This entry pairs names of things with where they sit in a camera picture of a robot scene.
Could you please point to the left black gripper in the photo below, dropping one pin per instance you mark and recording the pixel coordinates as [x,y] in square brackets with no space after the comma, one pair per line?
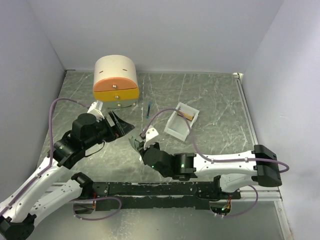
[120,128]

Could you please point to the mint green card holder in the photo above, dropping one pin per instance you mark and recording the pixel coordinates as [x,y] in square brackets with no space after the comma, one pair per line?
[137,143]

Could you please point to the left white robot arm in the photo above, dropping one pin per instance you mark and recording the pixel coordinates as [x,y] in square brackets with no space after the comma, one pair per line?
[28,205]

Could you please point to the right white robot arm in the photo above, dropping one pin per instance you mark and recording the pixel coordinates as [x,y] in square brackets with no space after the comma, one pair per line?
[229,172]

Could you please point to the blue pen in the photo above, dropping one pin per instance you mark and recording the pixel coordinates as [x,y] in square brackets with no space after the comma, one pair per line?
[148,110]

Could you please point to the beige mini drawer cabinet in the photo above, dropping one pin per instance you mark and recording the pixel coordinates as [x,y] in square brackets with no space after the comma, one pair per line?
[115,81]

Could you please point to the white plastic tray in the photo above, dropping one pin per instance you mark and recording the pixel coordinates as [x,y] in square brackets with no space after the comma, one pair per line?
[176,125]

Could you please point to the black base bar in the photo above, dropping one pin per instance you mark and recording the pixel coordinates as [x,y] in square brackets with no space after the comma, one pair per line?
[161,195]

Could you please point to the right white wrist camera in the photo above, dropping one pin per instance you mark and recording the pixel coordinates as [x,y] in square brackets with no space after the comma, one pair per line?
[151,137]

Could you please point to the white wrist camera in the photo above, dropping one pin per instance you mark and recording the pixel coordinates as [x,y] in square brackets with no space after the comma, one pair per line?
[151,137]
[95,109]

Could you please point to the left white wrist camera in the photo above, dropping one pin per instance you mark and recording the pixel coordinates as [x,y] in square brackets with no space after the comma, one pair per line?
[95,109]

